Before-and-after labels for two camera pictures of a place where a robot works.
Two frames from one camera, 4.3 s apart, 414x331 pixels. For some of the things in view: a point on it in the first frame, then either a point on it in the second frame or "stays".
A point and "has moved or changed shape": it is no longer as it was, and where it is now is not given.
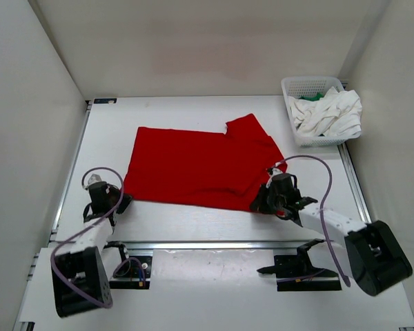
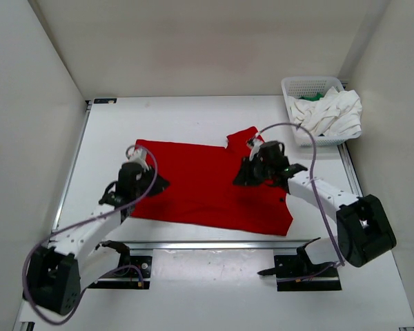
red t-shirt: [219, 169] has moved or changed shape
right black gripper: [259, 204] -> [244, 178]
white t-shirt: [339, 114] stays
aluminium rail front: [216, 245] stays
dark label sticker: [105, 100] stays
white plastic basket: [301, 87] stays
